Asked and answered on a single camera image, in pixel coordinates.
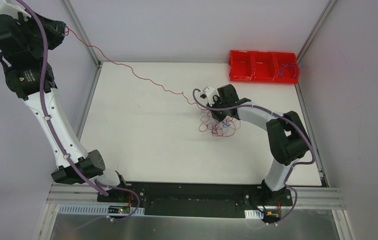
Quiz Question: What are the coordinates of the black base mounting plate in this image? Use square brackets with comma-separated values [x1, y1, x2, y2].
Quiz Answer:
[97, 181, 293, 218]

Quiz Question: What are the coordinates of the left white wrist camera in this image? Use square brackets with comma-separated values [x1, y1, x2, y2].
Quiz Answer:
[0, 0, 32, 20]

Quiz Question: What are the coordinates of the white slotted cable duct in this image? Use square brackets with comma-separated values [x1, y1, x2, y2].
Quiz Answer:
[58, 204, 145, 217]

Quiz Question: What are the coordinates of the aluminium front rail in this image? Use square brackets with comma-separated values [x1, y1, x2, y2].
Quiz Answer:
[47, 183, 346, 210]

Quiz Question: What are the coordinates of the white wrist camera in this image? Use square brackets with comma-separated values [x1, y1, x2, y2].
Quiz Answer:
[0, 0, 32, 20]
[200, 86, 220, 107]

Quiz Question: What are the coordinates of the red three-compartment plastic bin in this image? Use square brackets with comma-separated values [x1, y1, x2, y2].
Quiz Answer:
[228, 50, 300, 84]

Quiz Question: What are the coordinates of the lavender thin cable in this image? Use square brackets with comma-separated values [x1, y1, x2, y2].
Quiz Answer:
[278, 59, 307, 80]

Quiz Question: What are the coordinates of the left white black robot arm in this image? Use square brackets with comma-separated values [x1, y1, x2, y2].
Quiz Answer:
[0, 11, 129, 202]

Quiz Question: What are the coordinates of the aluminium frame post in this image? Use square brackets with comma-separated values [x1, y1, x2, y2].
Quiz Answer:
[297, 0, 338, 62]
[60, 0, 101, 68]

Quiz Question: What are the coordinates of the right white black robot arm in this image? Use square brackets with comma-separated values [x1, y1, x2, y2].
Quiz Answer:
[200, 84, 311, 205]

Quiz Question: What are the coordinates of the left aluminium frame post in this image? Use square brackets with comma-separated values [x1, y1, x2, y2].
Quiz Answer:
[60, 0, 101, 68]

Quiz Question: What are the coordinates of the pink thin cable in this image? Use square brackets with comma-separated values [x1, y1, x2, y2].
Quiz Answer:
[199, 110, 239, 133]

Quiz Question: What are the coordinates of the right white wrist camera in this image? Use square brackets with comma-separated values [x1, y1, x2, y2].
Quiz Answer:
[200, 86, 220, 107]

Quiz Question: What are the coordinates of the right aluminium frame post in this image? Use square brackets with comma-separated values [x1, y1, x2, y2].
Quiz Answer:
[297, 0, 338, 62]

